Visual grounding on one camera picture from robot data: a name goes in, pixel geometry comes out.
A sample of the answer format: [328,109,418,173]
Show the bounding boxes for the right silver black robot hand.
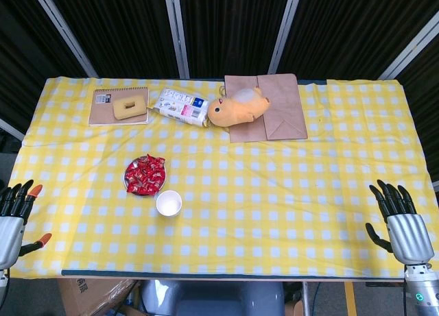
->
[365,179,436,266]

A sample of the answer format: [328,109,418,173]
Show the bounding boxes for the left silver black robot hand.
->
[0,180,52,271]

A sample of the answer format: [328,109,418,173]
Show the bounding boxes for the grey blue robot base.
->
[139,278,285,316]

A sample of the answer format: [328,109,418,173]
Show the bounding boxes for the white paper cup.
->
[156,190,182,217]

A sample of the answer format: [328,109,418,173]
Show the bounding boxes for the round metal plate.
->
[123,156,168,197]

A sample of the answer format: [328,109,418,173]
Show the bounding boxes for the cardboard box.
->
[57,278,138,316]

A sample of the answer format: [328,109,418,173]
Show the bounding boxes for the metal table leg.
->
[301,280,311,316]

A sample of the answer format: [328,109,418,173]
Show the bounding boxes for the black pleated curtain panel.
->
[46,0,181,79]
[0,0,89,125]
[277,0,439,80]
[394,31,439,183]
[178,0,292,80]

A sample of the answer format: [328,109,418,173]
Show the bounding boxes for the brown spiral notebook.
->
[88,86,150,127]

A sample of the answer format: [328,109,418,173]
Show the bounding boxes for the yellow sponge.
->
[112,95,147,121]

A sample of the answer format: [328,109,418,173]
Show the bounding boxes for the yellow white checkered tablecloth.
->
[0,76,439,280]

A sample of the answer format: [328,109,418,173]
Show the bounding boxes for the white printed plastic package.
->
[147,87,210,127]

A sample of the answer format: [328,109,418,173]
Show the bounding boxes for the orange plush toy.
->
[208,85,272,127]

